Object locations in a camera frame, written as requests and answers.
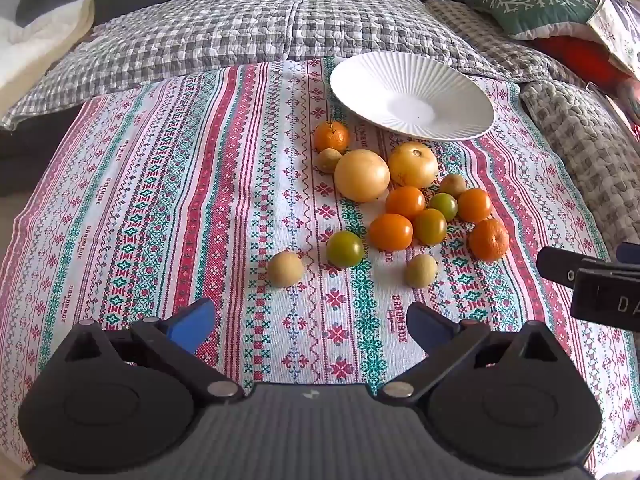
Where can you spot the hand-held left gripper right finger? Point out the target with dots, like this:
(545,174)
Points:
(427,322)

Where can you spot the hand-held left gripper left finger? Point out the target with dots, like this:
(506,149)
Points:
(192,322)

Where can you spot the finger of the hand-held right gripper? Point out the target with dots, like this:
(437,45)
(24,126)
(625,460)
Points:
(605,302)
(555,262)

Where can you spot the small tan round fruit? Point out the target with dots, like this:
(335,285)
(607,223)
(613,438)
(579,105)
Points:
(452,185)
(327,161)
(421,271)
(285,269)

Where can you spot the mandarin orange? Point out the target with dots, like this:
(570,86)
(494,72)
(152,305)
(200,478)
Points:
(488,240)

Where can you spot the half-ripe tomato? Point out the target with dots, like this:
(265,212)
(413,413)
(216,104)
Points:
(430,226)

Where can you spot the orange tomato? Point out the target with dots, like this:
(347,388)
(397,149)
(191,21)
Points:
(405,202)
(391,232)
(474,205)

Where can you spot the green tomato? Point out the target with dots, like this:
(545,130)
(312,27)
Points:
(345,249)
(443,206)

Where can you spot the large yellow round fruit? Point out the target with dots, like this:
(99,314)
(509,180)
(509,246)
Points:
(361,176)
(412,165)

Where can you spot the mandarin with stem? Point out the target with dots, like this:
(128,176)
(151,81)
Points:
(331,137)

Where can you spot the white ribbed plate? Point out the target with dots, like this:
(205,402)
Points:
(415,105)

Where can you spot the red green patterned tablecloth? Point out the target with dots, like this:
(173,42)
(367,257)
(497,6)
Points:
(175,210)

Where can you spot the beige checked quilt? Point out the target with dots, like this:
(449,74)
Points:
(575,135)

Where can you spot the red cushion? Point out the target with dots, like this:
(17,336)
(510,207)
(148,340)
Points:
(575,55)

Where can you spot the printed fabric bag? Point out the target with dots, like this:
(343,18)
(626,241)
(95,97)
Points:
(615,25)

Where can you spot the green branch-print cushion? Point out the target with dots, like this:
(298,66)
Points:
(530,5)

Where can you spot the cream fleece blanket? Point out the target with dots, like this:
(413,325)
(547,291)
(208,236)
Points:
(30,45)

